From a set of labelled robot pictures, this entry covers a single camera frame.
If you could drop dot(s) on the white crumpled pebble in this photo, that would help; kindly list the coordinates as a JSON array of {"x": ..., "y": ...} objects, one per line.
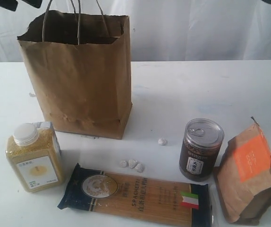
[
  {"x": 132, "y": 163},
  {"x": 123, "y": 163},
  {"x": 139, "y": 167},
  {"x": 162, "y": 141}
]

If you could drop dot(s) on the millet bottle with white cap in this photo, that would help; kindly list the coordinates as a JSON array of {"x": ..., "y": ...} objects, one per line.
[{"x": 34, "y": 154}]

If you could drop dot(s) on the kraft pouch with orange label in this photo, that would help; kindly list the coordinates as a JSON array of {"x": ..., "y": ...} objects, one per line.
[{"x": 243, "y": 179}]

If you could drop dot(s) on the brown paper shopping bag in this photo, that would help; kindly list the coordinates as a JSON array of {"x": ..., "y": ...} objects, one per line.
[{"x": 80, "y": 68}]

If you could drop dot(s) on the dark barley tea can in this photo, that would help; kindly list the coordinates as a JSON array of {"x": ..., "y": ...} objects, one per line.
[{"x": 200, "y": 147}]

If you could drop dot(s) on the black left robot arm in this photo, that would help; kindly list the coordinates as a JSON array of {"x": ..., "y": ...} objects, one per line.
[{"x": 9, "y": 4}]

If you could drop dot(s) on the spaghetti package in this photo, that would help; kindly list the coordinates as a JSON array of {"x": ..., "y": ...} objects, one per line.
[{"x": 165, "y": 202}]

